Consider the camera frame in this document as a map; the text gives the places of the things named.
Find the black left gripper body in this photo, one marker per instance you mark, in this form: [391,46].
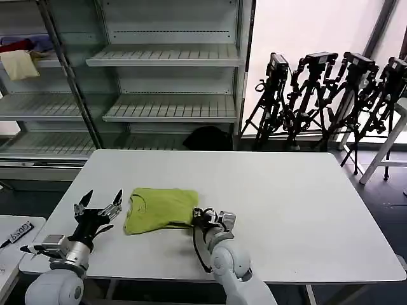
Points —
[87,227]

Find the white open shelf unit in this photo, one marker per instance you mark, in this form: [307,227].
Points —
[171,79]

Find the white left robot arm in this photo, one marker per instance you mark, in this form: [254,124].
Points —
[54,286]

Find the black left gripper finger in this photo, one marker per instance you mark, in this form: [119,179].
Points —
[111,211]
[81,208]

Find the glass-sided shelf with cloths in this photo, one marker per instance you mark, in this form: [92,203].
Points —
[41,105]

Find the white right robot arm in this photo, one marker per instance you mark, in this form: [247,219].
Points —
[229,260]

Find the small white side table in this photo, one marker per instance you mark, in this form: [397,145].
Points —
[14,254]

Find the white stool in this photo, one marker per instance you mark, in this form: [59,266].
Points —
[386,143]

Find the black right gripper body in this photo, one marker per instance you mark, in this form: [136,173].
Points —
[201,217]

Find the black tripod with camera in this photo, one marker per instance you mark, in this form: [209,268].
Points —
[389,82]
[313,92]
[273,95]
[353,79]

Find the yellow-green shirt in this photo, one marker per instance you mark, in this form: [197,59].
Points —
[159,209]

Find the black bag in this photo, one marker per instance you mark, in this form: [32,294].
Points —
[208,138]

